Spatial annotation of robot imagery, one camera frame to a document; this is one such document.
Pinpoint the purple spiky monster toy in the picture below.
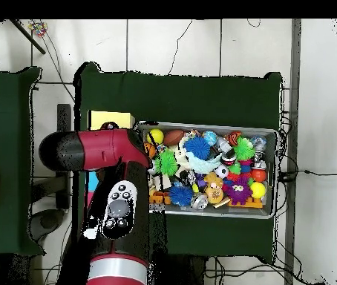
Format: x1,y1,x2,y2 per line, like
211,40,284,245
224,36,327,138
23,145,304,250
224,176,253,206

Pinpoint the wooden box with three holes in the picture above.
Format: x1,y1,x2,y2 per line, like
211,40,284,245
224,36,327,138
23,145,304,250
83,110,136,209

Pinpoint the black power cable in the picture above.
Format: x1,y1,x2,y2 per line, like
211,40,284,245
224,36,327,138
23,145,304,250
277,168,337,183

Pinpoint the orange basketball toy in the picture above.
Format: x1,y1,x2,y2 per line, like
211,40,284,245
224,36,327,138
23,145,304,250
143,142,157,160

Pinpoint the cream fleece cloth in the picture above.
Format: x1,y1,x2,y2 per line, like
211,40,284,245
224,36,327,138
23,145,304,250
169,143,193,176

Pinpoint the crushed black red can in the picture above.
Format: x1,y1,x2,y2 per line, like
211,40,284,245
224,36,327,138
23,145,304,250
179,168,197,187

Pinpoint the small multicoloured toy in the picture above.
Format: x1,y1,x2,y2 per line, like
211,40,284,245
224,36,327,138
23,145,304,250
27,20,49,39

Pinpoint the thin black floor cable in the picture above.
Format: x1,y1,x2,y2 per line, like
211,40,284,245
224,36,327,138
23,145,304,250
167,19,194,76

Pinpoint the brown football toy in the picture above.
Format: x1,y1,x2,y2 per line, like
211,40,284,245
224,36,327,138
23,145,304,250
162,128,186,147

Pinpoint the wire mesh bin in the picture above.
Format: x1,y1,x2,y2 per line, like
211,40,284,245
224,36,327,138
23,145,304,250
135,120,279,220

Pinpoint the black rod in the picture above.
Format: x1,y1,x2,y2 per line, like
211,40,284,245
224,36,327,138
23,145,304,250
8,19,48,56

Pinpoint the crushed silver can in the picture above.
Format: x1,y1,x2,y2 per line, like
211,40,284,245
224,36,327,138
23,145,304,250
191,192,210,211

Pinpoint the green spiky ball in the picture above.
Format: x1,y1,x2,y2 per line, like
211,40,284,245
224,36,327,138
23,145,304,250
155,149,179,177

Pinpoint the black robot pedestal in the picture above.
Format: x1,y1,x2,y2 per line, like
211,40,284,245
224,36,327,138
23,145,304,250
148,253,207,285

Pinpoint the dark green table cloth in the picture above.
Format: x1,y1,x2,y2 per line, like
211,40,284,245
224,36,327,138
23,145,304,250
71,61,284,265
0,66,46,258

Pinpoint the yellow foam ball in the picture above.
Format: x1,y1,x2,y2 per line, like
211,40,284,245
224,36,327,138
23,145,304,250
146,128,166,145

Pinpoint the large blue spiky ball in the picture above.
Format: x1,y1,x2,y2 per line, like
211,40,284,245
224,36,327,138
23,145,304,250
183,135,212,161

